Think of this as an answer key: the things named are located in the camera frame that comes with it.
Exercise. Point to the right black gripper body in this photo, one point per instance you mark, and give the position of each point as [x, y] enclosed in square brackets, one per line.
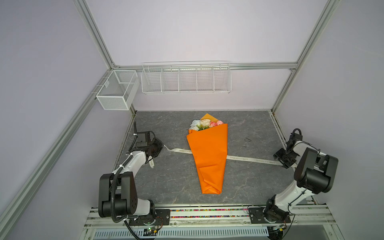
[285, 157]

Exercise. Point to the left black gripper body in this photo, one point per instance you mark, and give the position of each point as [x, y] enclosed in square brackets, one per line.
[155, 147]

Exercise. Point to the white fake rose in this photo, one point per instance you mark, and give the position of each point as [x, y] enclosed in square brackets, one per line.
[195, 125]

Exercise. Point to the orange wrapping paper sheet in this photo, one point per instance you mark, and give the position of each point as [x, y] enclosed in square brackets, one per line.
[208, 141]

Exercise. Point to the cream fake rose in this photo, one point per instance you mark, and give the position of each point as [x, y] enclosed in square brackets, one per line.
[205, 123]

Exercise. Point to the white printed ribbon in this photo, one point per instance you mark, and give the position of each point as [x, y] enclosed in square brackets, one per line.
[252, 159]

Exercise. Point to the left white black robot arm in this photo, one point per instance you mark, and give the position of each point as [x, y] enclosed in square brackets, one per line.
[118, 197]

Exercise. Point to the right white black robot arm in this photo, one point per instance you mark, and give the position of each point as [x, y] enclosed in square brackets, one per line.
[315, 173]

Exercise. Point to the white mesh box basket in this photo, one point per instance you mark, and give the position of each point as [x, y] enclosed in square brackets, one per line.
[119, 89]

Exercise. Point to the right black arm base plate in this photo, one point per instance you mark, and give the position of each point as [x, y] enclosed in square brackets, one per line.
[259, 215]

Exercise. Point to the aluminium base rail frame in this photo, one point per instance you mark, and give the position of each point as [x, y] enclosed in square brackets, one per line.
[309, 221]

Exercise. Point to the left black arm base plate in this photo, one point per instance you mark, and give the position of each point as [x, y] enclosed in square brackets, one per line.
[161, 217]

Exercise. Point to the white wire shelf basket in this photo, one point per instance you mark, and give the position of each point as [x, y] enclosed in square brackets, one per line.
[186, 77]

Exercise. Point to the white slotted cable duct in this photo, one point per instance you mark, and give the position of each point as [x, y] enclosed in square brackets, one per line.
[182, 233]

